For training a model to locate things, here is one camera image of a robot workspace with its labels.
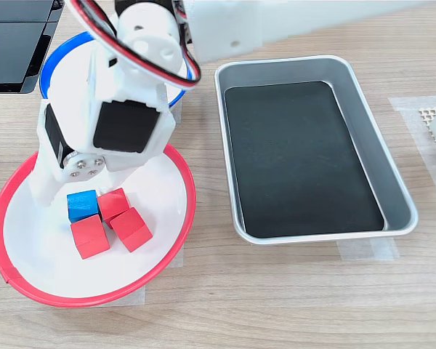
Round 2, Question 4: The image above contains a blue cube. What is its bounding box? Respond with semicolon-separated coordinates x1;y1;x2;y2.
66;189;102;223

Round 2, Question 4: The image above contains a red cube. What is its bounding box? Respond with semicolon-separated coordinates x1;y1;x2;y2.
97;188;132;222
109;206;154;254
70;213;111;260

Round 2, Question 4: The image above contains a blue-rimmed white plate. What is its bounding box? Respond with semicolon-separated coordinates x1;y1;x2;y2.
39;31;195;110

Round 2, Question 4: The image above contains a red-rimmed white plate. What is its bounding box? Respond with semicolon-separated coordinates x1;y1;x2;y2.
0;143;197;309

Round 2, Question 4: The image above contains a black glossy panel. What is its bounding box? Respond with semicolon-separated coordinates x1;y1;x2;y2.
0;21;58;95
0;0;65;25

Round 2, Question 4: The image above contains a black tray mat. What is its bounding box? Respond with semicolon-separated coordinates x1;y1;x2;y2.
224;81;385;239

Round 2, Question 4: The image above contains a steel tray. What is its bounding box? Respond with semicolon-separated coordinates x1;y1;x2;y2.
214;55;419;246

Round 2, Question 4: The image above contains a wide translucent tape sheet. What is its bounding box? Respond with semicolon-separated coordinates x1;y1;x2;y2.
387;95;436;212

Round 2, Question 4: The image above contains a red white black arm cable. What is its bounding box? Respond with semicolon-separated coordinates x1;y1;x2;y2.
64;0;203;92

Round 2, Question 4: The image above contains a pale perforated base plate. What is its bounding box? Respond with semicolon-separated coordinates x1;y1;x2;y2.
417;107;436;170

